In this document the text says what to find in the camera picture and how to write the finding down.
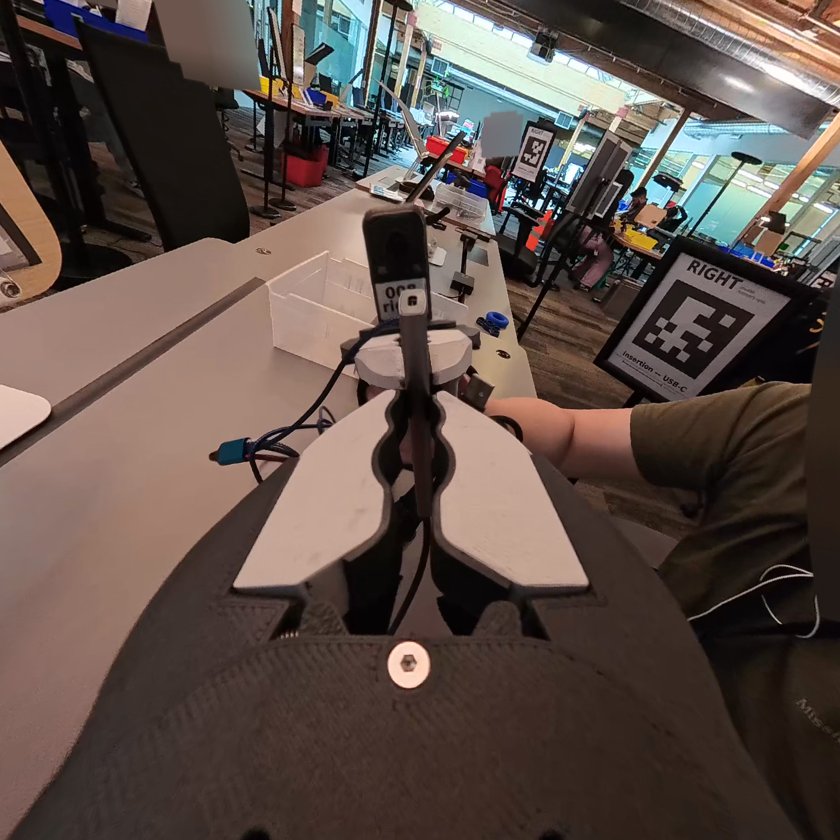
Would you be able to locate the blue storage bin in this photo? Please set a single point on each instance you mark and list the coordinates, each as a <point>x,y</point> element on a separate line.
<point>92,16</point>

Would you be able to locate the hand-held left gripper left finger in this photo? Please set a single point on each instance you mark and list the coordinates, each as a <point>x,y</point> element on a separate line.
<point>315,512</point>

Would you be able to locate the black adapter box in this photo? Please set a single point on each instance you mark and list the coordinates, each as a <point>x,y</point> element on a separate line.
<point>463,283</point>

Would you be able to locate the ceiling projector box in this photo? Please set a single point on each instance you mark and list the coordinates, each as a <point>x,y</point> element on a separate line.
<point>543,47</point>

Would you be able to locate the red plastic bin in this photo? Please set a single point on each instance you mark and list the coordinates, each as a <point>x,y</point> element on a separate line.
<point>305,170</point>

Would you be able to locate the silver ventilation duct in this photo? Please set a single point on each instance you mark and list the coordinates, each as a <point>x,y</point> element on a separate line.
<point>787,79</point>

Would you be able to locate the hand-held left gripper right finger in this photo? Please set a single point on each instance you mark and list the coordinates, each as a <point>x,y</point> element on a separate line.
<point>508,512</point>

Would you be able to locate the black pole stand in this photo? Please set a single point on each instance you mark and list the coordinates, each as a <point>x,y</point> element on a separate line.
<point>98,266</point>

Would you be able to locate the clear plastic bin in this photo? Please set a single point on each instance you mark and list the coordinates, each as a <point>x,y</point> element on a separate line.
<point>308,308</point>

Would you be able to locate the white tablet stand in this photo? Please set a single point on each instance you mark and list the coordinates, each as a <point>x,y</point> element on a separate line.
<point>19,413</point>

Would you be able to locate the blue plastic linkage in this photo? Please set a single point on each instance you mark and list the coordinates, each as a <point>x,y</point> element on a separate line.
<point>485,328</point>

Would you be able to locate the framed marker sign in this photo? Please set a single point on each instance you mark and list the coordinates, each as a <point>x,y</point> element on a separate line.
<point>695,321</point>
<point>535,151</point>

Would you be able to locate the black floor lamp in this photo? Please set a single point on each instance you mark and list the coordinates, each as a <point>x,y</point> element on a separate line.
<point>745,158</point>

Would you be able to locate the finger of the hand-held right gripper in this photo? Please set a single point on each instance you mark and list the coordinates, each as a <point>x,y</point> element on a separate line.
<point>380,361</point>
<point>449,358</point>

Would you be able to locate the person's right hand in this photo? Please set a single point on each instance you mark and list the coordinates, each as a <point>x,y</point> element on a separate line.
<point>508,410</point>

